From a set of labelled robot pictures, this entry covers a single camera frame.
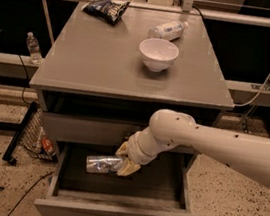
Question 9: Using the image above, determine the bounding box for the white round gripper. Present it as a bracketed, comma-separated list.
[115, 131, 160, 176]

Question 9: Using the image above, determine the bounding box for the silver blue redbull can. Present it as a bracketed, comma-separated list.
[86, 155, 123, 174]

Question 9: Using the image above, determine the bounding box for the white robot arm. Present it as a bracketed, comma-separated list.
[116, 109, 270, 188]

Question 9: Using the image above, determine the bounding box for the closed grey upper drawer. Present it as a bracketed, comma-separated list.
[37, 104, 215, 165]

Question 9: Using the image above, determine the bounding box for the open grey middle drawer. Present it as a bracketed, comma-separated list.
[35, 143, 198, 216]

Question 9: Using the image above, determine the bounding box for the grey wooden drawer cabinet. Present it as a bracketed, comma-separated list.
[21, 0, 248, 168]

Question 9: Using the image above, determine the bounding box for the orange item in basket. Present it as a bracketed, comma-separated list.
[41, 137, 54, 155]

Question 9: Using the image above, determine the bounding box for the white bowl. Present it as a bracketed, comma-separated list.
[139, 38, 179, 72]

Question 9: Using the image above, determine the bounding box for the standing water bottle on ledge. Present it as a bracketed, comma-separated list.
[26, 32, 42, 65]

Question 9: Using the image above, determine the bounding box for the lying clear water bottle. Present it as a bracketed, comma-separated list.
[148, 20, 189, 41]

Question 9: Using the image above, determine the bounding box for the dark blue chip bag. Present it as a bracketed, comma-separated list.
[81, 0, 130, 26]

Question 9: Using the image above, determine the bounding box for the black floor cable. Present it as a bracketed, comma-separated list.
[6, 165, 56, 216]

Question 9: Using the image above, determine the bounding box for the black wire mesh basket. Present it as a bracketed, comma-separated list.
[2, 102, 58, 166]

